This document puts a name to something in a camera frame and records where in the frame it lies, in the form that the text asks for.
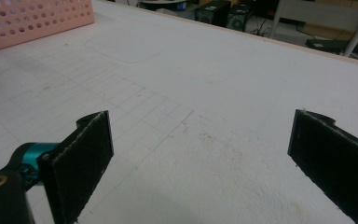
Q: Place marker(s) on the wide black computer tower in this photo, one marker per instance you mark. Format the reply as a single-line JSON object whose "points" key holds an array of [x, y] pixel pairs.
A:
{"points": [[213, 12]]}

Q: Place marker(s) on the flat black device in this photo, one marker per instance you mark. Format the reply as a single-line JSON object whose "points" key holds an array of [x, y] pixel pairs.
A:
{"points": [[329, 46]]}

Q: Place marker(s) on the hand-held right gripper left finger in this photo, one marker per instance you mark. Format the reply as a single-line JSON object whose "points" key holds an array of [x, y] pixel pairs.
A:
{"points": [[77, 168]]}

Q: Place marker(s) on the white foam mat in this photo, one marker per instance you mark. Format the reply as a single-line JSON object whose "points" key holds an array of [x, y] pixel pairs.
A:
{"points": [[199, 77]]}

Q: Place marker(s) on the pink perforated plastic basket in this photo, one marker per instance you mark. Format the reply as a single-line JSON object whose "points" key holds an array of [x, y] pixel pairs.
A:
{"points": [[62, 28]]}

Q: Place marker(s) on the white metal stand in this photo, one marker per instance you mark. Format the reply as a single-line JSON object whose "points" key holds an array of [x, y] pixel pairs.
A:
{"points": [[323, 14]]}

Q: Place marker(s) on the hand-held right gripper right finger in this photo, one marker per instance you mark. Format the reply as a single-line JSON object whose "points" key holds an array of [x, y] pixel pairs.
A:
{"points": [[332, 155]]}

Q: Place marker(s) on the narrow black computer tower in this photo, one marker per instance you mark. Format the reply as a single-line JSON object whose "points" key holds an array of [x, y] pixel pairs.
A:
{"points": [[237, 18]]}

